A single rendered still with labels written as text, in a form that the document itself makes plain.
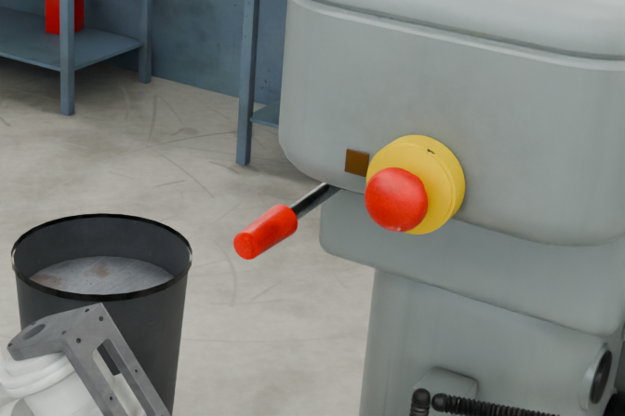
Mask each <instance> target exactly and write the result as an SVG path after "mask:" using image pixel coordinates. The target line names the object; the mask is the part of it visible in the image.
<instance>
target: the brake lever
mask: <svg viewBox="0 0 625 416"><path fill-rule="evenodd" d="M341 189H343V188H339V187H336V186H333V185H330V184H327V183H324V182H323V183H322V184H320V185H319V186H317V187H316V188H314V189H313V190H311V191H310V192H309V193H307V194H306V195H304V196H303V197H301V198H300V199H299V200H297V201H296V202H294V203H293V204H291V205H290V206H288V207H287V206H285V205H275V206H273V207H271V208H270V209H269V210H267V211H266V212H265V213H264V214H262V215H261V216H260V217H258V218H257V219H256V220H255V221H253V222H252V223H250V224H249V225H248V226H247V227H246V228H245V229H244V230H242V231H241V232H240V233H239V234H237V235H236V236H235V238H234V240H233V246H234V249H235V251H236V253H237V254H238V255H239V256H240V257H242V258H243V259H246V260H252V259H254V258H256V257H258V256H259V255H260V254H261V253H263V252H265V251H266V250H268V249H270V248H272V247H273V246H275V245H277V244H278V243H280V242H282V241H283V240H285V239H286V238H288V237H290V236H291V235H293V234H294V233H295V232H296V231H297V228H298V220H299V219H300V218H302V217H303V216H305V215H306V214H307V213H309V212H310V211H312V210H313V209H314V208H316V207H318V206H319V205H320V204H322V203H323V202H325V201H326V200H327V199H328V198H329V197H331V196H332V195H334V194H335V193H337V192H338V191H340V190H341ZM343 190H346V189H343Z"/></svg>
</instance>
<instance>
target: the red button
mask: <svg viewBox="0 0 625 416"><path fill-rule="evenodd" d="M365 203H366V209H367V212H368V214H369V215H370V217H371V218H372V219H373V221H374V222H375V223H376V224H378V225H379V226H381V227H382V228H384V229H387V230H389V231H393V232H407V231H409V230H412V229H414V228H415V227H416V226H418V225H419V224H420V223H421V222H422V221H423V219H424V218H425V216H426V213H427V210H428V196H427V193H426V191H425V187H424V184H423V182H422V181H421V180H420V178H419V177H417V176H416V175H414V174H412V173H411V172H409V171H407V170H405V169H402V168H385V169H382V170H380V171H379V172H377V173H376V174H375V175H373V176H372V177H371V179H370V180H369V181H368V183H367V185H366V190H365Z"/></svg>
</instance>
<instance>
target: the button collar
mask: <svg viewBox="0 0 625 416"><path fill-rule="evenodd" d="M385 168H402V169H405V170H407V171H409V172H411V173H412V174H414V175H416V176H417V177H419V178H420V180H421V181H422V182H423V184H424V187H425V191H426V193H427V196H428V210H427V213H426V216H425V218H424V219H423V221H422V222H421V223H420V224H419V225H418V226H416V227H415V228H414V229H412V230H409V231H407V232H404V233H408V234H414V235H422V234H427V233H429V232H432V231H434V230H436V229H438V228H439V227H441V226H442V225H443V224H444V223H446V222H447V221H448V220H449V219H450V218H451V217H452V216H453V215H454V214H455V213H456V212H457V211H458V209H459V207H460V205H461V203H462V201H463V198H464V194H465V180H464V174H463V171H462V168H461V166H460V164H459V161H458V159H457V158H456V157H455V156H454V155H453V154H452V152H451V151H450V150H449V149H448V148H447V147H445V146H444V145H443V144H442V143H441V142H439V141H437V140H435V139H433V138H430V137H427V136H422V135H407V136H404V137H401V138H399V139H397V140H395V141H393V142H391V143H390V144H388V145H387V146H385V147H384V148H383V149H381V150H380V151H379V152H378V153H377V154H376V155H375V156H374V157H373V159H372V160H371V162H370V165H369V167H368V170H367V173H366V184H367V183H368V181H369V180H370V179H371V177H372V176H373V175H375V174H376V173H377V172H379V171H380V170H382V169H385Z"/></svg>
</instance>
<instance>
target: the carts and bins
mask: <svg viewBox="0 0 625 416"><path fill-rule="evenodd" d="M14 250H15V253H14V255H13V252H14ZM189 251H190V252H191V255H192V254H193V250H192V248H191V246H190V243H189V241H188V240H187V239H186V238H185V237H184V236H183V235H182V234H181V233H179V232H178V231H176V230H174V229H173V228H171V227H170V226H167V225H165V224H162V223H161V222H158V221H153V220H149V219H145V218H142V217H138V216H131V215H124V214H110V213H96V214H81V215H75V216H69V217H63V218H60V219H56V220H53V221H47V222H45V223H42V224H40V225H38V226H35V227H34V228H32V229H31V230H29V231H28V232H26V233H25V234H23V235H21V237H20V238H19V239H18V240H17V241H16V242H15V243H14V246H13V248H12V250H11V258H12V255H13V258H14V263H13V262H12V259H11V264H12V269H13V271H14V272H15V276H16V285H17V294H18V304H19V312H20V330H23V329H25V328H27V327H28V326H30V325H31V324H32V323H33V322H35V321H37V320H39V319H41V318H43V317H46V316H49V315H54V314H58V313H62V312H66V311H70V310H73V309H77V308H81V307H85V306H89V305H92V304H96V303H100V302H102V304H103V305H104V307H105V309H106V310H107V312H108V314H109V315H110V317H111V318H112V320H113V322H114V324H115V325H116V326H117V328H118V329H119V331H120V333H121V334H122V336H123V338H124V339H125V341H126V343H127V345H128V346H129V348H130V350H131V351H132V353H133V355H134V356H135V358H136V359H137V360H138V362H139V363H140V366H141V367H142V369H143V371H144V372H145V374H146V376H147V377H148V379H149V380H150V382H151V384H152V385H153V388H154V389H155V391H156V393H157V394H158V395H159V396H160V398H161V400H162V401H163V403H164V405H165V406H166V409H167V410H168V412H169V413H170V415H171V416H172V413H173V405H174V396H175V388H176V380H177V371H178V363H179V354H180V338H181V330H182V321H183V313H184V304H185V296H186V288H187V279H188V271H189V270H190V268H191V266H192V260H191V261H190V252H189ZM97 350H98V352H99V353H100V355H101V357H102V359H103V360H104V362H105V363H106V365H107V367H108V368H109V370H110V372H111V373H112V375H113V376H115V375H117V374H120V373H121V372H120V370H119V369H118V367H116V365H115V363H114V362H113V359H112V358H111V356H110V355H109V353H108V351H107V350H106V348H105V347H104V345H103V343H102V344H101V345H100V346H99V347H98V348H97Z"/></svg>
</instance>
